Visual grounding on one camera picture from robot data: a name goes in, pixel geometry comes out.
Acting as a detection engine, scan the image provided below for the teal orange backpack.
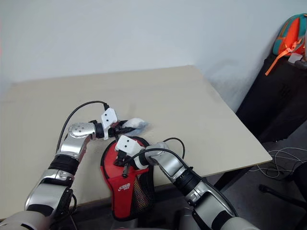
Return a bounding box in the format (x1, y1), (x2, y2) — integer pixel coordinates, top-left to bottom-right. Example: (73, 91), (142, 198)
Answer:
(264, 13), (307, 77)

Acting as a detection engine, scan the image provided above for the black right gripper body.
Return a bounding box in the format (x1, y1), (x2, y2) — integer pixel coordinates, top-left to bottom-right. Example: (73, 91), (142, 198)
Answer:
(113, 150), (132, 169)

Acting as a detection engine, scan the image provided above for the small white box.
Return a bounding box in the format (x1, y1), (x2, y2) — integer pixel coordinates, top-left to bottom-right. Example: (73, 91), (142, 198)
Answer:
(288, 53), (304, 64)

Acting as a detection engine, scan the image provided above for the black cabinet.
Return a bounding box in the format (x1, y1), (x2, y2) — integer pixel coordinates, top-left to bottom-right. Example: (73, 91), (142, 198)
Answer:
(236, 53), (307, 145)

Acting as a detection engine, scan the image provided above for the black table leg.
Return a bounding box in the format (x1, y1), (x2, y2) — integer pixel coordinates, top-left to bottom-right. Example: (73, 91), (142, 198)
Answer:
(213, 165), (255, 193)

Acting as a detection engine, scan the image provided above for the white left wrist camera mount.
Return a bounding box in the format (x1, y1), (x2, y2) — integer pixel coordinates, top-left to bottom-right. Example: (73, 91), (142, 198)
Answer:
(100, 108), (118, 140)

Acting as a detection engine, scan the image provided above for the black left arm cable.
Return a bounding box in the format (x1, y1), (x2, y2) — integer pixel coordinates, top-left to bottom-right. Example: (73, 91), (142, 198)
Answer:
(55, 100), (110, 154)

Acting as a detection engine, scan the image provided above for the red black paddle case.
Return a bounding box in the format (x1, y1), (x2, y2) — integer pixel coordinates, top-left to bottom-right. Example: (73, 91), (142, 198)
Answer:
(100, 117), (155, 222)

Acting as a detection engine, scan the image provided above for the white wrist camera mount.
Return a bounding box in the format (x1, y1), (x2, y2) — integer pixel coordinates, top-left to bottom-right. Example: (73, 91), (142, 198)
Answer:
(115, 134), (151, 170)
(100, 108), (118, 140)

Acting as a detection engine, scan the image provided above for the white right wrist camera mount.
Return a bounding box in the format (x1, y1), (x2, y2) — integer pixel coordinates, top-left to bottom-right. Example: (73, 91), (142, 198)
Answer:
(115, 134), (151, 170)

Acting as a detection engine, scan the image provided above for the white floor cables bundle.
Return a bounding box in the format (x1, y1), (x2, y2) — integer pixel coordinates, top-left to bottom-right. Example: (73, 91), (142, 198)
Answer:
(248, 146), (307, 179)

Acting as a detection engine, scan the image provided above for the black chair base leg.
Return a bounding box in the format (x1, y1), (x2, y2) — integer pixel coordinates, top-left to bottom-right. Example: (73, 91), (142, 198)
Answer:
(258, 183), (307, 209)

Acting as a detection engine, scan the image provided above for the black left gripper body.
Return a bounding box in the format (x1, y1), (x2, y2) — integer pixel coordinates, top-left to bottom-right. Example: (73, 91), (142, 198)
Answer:
(107, 123), (122, 139)

